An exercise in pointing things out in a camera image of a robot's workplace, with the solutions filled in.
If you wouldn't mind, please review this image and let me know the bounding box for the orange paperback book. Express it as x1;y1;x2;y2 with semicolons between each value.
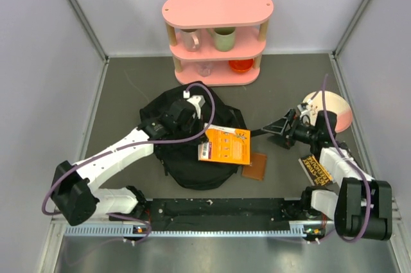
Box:
198;125;251;165

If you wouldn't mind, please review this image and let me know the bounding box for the orange bowl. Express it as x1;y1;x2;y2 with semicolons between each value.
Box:
228;58;254;73

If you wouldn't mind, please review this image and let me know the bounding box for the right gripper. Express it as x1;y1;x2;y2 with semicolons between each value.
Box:
262;109;319;149

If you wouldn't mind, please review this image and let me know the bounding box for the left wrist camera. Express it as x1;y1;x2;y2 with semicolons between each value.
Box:
183;91;206;118

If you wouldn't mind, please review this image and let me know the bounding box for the pink mug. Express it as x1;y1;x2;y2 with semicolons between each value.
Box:
180;29;201;52

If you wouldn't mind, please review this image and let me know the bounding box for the pink three-tier shelf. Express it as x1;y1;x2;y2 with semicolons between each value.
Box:
162;0;274;86

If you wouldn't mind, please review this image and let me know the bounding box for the grey cable duct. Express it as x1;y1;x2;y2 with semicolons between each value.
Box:
64;224;325;238

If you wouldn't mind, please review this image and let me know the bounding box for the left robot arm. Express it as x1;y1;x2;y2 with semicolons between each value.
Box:
50;95;252;226

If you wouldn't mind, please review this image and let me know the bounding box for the black student backpack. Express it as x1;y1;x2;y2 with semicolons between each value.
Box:
139;82;261;190

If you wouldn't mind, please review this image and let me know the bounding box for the clear drinking glass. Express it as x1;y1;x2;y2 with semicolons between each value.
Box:
198;62;213;77

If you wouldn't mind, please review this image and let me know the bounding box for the green mug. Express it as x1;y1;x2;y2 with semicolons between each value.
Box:
206;27;236;52

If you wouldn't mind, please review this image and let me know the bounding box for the cream and pink plate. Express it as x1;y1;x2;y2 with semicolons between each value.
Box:
302;91;353;134

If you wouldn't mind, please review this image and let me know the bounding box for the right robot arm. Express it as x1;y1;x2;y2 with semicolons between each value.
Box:
261;109;392;242

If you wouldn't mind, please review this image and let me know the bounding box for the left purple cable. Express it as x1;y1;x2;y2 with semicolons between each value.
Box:
41;82;216;244

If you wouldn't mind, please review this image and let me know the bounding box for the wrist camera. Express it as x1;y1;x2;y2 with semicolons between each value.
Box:
297;99;317;117
183;91;206;118

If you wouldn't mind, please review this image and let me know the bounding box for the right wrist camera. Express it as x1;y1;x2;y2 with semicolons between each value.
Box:
297;99;317;117

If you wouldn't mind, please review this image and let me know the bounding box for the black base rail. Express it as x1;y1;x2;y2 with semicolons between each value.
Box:
128;198;331;231

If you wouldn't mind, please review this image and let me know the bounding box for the black yellow treehouse book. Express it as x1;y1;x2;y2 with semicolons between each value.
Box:
299;155;333;187

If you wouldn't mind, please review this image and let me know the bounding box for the brown leather wallet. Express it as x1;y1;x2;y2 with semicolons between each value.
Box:
241;153;267;181

